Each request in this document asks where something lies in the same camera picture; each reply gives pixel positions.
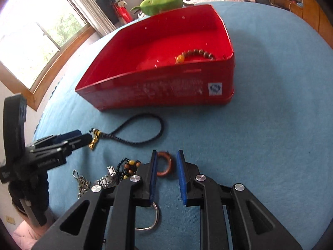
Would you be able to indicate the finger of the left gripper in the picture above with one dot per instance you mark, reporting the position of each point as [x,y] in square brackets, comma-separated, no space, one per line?
[67,136]
[77,142]

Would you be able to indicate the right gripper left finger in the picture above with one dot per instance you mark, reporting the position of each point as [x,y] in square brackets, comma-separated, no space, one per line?
[104,218]

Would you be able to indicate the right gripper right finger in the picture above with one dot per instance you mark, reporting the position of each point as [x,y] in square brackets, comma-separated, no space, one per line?
[230,217]

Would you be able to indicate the black cord gold charm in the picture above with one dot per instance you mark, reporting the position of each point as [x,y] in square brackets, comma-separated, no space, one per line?
[138,130]

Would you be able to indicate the silver metal wristwatch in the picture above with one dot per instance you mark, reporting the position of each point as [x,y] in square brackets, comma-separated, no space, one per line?
[108,180]

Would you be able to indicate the blue bed cover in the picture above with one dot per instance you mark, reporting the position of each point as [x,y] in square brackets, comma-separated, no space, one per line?
[275,136]

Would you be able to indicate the wooden framed window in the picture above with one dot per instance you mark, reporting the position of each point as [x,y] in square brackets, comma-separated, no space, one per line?
[38,37]

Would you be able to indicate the red hanging bag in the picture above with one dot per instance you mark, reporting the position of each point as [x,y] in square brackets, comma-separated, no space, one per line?
[120,8]

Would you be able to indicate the beige curtain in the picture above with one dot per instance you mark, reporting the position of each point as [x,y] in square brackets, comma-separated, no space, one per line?
[95,16]

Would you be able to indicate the red tin box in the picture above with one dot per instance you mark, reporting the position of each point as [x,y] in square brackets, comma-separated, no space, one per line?
[180,57]

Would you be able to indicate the green avocado plush toy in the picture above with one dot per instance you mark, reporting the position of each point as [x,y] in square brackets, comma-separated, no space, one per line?
[154,7]

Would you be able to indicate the wooden wardrobe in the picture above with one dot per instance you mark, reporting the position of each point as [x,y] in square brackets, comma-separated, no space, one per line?
[318,20]

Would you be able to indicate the wooden desk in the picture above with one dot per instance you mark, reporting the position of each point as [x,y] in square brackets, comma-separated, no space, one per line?
[289,5]

